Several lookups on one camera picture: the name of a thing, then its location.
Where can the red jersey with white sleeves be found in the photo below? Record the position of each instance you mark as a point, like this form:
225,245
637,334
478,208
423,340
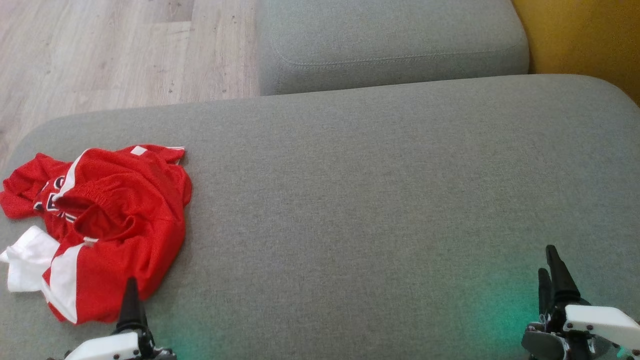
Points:
25,190

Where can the small grey sofa cushion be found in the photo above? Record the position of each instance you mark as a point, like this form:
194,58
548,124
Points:
390,40

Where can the red shorts with white stripe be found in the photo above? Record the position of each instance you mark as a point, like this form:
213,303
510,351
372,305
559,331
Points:
135,225

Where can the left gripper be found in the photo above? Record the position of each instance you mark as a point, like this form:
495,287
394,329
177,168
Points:
107,347

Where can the large grey sofa seat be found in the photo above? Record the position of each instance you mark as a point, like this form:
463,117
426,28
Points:
350,200

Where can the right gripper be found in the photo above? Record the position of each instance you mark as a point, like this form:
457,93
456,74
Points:
595,322

